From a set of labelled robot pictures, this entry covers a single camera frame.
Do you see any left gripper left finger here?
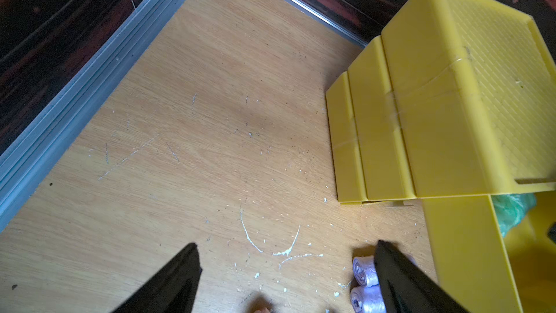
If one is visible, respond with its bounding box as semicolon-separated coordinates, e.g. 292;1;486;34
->
114;243;202;312

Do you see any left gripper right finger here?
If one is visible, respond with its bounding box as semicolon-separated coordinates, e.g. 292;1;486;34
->
374;240;466;312

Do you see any yellow top drawer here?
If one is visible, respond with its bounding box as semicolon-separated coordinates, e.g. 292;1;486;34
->
422;191;555;312

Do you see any green roll bottom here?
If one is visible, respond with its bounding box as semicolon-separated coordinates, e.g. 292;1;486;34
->
491;194;537;237

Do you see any yellow drawer cabinet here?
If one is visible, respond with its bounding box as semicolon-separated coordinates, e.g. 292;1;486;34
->
326;0;555;204

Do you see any purple roll upper front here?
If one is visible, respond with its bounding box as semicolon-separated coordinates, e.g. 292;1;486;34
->
350;285;386;313

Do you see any purple roll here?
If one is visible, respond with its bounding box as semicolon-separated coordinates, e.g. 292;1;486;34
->
353;256;400;288
350;285;386;313

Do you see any purple roll upper back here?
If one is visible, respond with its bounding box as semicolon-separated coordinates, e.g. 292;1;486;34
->
353;256;400;288

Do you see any pink roll centre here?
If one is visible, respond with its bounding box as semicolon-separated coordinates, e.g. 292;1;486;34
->
254;307;272;313

